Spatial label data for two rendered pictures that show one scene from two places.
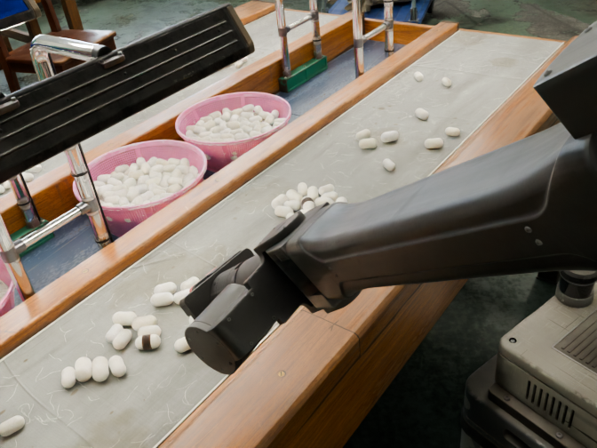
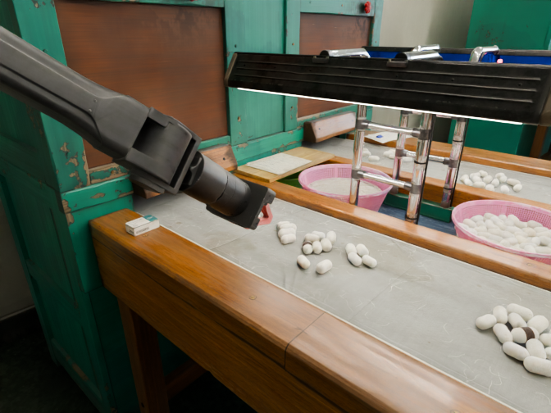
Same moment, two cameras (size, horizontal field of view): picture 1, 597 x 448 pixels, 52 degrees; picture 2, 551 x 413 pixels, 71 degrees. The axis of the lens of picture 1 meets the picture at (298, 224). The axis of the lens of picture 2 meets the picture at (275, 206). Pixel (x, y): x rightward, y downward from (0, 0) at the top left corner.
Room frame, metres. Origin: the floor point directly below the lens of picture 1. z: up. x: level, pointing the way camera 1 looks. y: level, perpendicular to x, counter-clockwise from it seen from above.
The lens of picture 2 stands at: (0.56, -0.46, 1.15)
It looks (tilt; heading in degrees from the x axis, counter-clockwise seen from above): 24 degrees down; 91
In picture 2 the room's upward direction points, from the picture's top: straight up
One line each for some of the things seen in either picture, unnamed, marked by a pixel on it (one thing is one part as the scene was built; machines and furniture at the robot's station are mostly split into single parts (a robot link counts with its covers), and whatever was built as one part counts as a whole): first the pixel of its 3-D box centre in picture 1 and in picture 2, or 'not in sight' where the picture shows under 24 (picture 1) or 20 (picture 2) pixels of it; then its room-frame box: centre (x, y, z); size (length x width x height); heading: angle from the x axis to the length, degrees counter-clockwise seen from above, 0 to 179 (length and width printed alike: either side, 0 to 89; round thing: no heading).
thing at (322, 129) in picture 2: not in sight; (333, 125); (0.77, 1.02, 0.83); 0.30 x 0.06 x 0.07; 49
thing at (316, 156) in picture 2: not in sight; (286, 162); (0.59, 0.73, 0.77); 0.33 x 0.15 x 0.01; 49
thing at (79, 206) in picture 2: not in sight; (225, 224); (0.33, 0.98, 0.42); 1.36 x 0.55 x 0.84; 49
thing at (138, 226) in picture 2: not in sight; (142, 224); (0.27, 0.28, 0.78); 0.06 x 0.04 x 0.02; 49
